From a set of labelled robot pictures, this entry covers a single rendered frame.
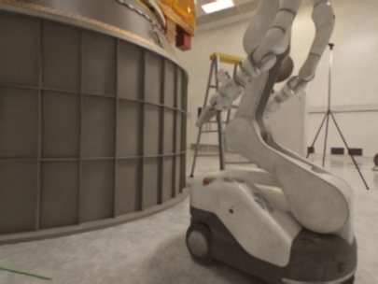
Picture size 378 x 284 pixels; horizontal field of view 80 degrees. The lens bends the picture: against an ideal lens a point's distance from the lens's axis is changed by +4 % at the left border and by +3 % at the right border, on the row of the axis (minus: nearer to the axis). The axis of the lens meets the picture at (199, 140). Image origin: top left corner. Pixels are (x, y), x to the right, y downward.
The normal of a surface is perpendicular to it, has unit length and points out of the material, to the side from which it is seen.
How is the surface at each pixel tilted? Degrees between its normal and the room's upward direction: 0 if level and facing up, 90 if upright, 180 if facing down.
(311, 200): 90
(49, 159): 90
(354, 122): 90
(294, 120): 90
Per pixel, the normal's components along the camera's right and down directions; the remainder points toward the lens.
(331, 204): -0.61, 0.00
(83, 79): 0.53, 0.02
